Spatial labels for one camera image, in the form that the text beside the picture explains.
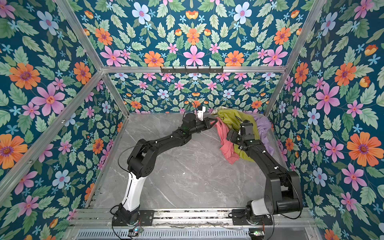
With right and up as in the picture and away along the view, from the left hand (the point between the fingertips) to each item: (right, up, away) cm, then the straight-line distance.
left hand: (220, 116), depth 83 cm
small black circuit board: (+16, -57, -13) cm, 60 cm away
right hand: (+9, -11, +7) cm, 16 cm away
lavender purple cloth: (+36, -6, +24) cm, 43 cm away
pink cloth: (+5, -19, +8) cm, 21 cm away
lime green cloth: (+12, -1, +16) cm, 20 cm away
